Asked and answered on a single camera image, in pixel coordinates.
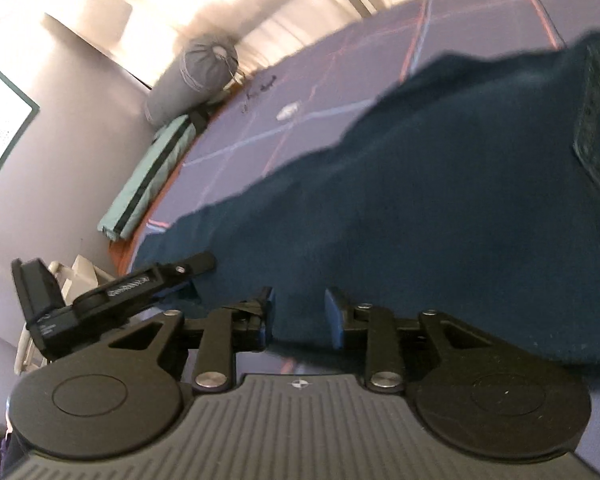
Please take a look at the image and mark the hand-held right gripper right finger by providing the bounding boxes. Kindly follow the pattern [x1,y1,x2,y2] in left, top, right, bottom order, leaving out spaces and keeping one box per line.
[324,286,496,392]

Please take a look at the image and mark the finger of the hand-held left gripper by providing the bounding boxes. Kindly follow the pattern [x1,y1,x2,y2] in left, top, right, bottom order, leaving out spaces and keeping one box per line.
[145,282,201,313]
[177,252,217,281]

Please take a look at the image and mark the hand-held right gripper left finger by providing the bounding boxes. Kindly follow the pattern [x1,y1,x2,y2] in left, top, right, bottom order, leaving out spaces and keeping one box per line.
[107,287,276,392]

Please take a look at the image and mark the dark blue jeans pants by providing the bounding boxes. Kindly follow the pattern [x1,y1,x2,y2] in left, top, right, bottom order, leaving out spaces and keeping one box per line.
[132,35,600,368]

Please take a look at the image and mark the green folded mat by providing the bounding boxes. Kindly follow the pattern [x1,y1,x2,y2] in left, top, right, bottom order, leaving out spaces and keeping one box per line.
[98,113,197,242]

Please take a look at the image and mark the grey bolster pillow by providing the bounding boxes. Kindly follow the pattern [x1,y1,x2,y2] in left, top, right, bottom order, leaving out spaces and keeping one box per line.
[146,35,239,127]

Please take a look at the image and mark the dark thread scrap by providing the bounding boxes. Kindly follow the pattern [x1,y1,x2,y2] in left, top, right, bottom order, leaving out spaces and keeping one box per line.
[239,75,279,112]

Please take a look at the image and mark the green framed white board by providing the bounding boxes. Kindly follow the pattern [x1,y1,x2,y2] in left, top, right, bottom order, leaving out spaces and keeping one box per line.
[0,52,40,199]

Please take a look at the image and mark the cream sheer curtain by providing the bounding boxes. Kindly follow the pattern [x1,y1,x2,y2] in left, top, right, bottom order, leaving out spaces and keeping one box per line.
[105,0,521,92]

